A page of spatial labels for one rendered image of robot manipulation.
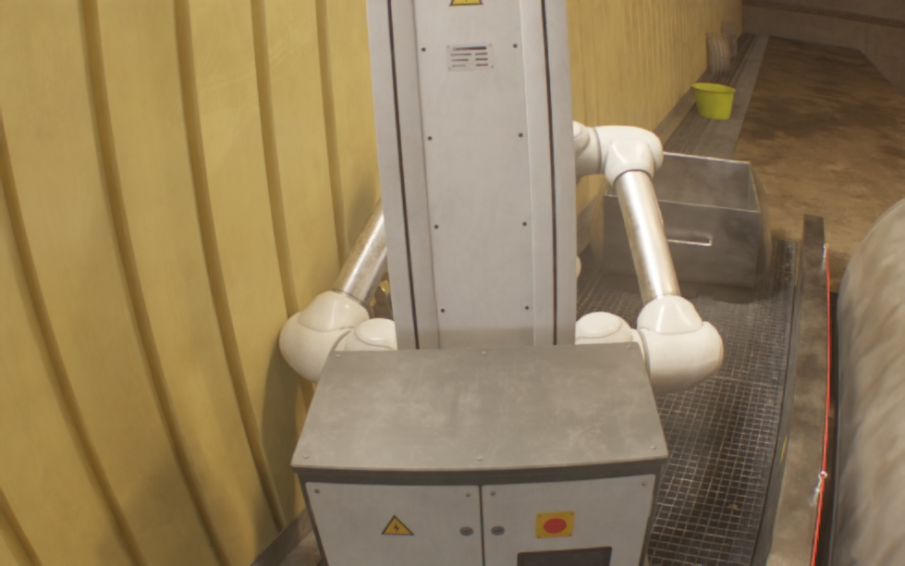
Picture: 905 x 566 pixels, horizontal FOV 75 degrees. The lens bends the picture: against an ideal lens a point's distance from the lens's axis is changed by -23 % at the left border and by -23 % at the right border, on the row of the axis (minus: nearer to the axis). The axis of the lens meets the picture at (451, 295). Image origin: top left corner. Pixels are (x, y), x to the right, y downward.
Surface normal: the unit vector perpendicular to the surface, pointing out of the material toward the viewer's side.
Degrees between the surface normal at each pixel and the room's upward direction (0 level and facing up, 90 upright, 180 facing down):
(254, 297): 90
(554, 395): 0
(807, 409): 1
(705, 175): 88
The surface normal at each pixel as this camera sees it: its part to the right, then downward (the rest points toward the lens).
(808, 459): -0.10, -0.88
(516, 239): -0.06, 0.45
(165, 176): 0.89, 0.15
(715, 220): -0.35, 0.48
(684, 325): 0.08, -0.54
